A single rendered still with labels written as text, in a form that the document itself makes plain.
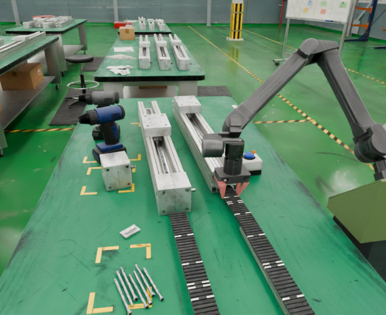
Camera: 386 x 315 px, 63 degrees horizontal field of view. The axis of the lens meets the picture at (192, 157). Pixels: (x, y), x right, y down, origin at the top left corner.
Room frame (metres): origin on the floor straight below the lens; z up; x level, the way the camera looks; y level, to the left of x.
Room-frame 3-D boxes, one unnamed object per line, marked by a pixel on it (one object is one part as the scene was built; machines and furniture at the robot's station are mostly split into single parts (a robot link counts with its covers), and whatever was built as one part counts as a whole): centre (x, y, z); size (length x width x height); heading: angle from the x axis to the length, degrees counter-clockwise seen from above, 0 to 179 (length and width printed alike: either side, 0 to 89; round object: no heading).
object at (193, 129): (1.31, -0.02, 0.82); 0.80 x 0.10 x 0.09; 13
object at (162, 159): (1.27, 0.16, 0.82); 0.80 x 0.10 x 0.09; 13
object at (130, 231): (0.70, 0.17, 0.78); 0.05 x 0.03 x 0.01; 136
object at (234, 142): (0.87, -0.12, 0.97); 0.07 x 0.06 x 0.07; 94
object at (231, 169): (0.87, -0.13, 0.91); 0.10 x 0.07 x 0.07; 103
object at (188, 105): (1.56, 0.03, 0.87); 0.16 x 0.11 x 0.07; 13
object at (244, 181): (0.87, -0.14, 0.84); 0.07 x 0.07 x 0.09; 13
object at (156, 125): (1.27, 0.16, 0.87); 0.16 x 0.11 x 0.07; 13
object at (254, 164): (1.07, -0.20, 0.81); 0.10 x 0.08 x 0.06; 103
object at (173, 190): (0.84, 0.05, 0.83); 0.12 x 0.09 x 0.10; 103
